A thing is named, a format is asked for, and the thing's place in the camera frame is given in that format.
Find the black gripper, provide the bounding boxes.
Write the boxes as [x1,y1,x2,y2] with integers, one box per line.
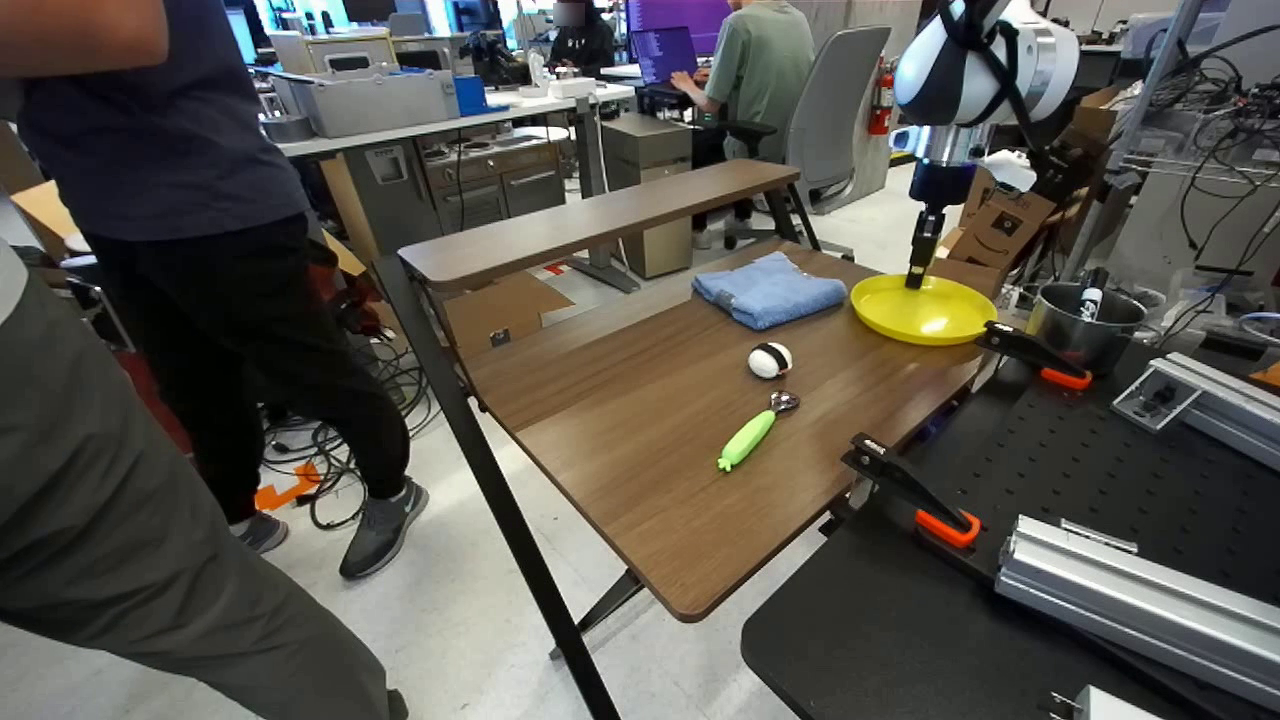
[904,161,966,293]

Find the yellow plastic plate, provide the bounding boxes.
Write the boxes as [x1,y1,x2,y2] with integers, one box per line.
[848,270,1000,352]

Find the grey standing desk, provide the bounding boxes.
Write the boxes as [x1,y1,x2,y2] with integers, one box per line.
[277,109,520,260]

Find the cardboard box with label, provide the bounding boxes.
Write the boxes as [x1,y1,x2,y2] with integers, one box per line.
[932,166,1064,299]

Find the black orange bar clamp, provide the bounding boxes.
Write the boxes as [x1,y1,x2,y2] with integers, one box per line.
[840,427,986,557]
[981,318,1101,395]

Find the blue folded towel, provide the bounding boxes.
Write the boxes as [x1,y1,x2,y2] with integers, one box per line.
[689,247,852,338]

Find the silver metal pot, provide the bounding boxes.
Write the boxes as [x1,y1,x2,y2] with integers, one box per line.
[1017,278,1171,375]

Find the red fire extinguisher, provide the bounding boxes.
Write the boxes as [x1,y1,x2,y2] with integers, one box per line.
[862,60,901,141]

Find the black white utensil in pot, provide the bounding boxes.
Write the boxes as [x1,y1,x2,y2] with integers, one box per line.
[1074,264,1116,324]

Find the white and black ball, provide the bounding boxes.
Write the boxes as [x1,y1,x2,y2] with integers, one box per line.
[742,338,799,385]

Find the grey office chair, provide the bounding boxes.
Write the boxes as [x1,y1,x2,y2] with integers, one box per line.
[722,20,894,252]

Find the black perforated breadboard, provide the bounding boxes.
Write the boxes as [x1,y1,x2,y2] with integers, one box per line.
[735,338,1280,720]

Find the seated person in green shirt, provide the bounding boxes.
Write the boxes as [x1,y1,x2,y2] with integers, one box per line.
[669,0,818,167]

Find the raised wooden shelf board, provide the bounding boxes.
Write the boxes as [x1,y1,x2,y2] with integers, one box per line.
[396,157,803,289]

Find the purple board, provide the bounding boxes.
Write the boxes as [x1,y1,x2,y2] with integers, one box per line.
[622,0,735,90]

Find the person in black clothes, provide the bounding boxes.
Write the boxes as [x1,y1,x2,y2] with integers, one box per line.
[548,0,619,82]

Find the grey storage bin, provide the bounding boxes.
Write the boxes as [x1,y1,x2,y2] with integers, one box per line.
[272,33,464,141]

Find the red and black machine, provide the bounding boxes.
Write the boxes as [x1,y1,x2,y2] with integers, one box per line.
[300,247,393,339]

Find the person in dark blue shirt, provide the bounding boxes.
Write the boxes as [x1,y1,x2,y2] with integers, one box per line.
[0,0,431,584]

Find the person in grey trousers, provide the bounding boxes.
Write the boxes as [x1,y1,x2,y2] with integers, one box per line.
[0,235,412,720]

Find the green handled metal scoop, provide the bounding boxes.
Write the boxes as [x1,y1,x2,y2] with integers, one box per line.
[712,388,803,475]

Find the aluminium extrusion rail with bracket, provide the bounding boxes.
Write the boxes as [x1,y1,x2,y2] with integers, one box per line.
[1110,349,1280,471]

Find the long aluminium extrusion rail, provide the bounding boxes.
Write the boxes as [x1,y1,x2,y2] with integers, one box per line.
[990,511,1280,713]

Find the black metal desk frame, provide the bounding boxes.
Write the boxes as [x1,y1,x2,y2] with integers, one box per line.
[377,252,657,720]

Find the black floor cables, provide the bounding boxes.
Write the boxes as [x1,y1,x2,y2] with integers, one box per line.
[257,395,412,535]

